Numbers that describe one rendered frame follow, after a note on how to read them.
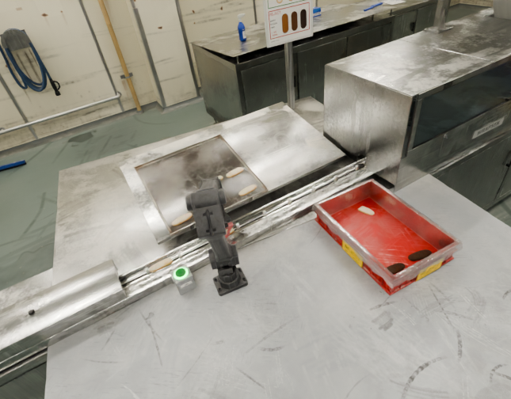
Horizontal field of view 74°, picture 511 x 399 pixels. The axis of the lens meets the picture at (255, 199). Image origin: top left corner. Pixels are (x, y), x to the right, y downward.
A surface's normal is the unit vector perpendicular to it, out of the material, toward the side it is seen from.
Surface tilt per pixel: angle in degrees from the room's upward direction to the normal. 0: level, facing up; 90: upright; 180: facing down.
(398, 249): 0
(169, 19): 90
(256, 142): 10
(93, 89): 90
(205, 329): 0
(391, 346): 0
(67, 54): 90
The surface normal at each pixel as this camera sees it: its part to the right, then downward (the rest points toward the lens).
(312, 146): -0.02, -0.66
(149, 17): 0.51, 0.51
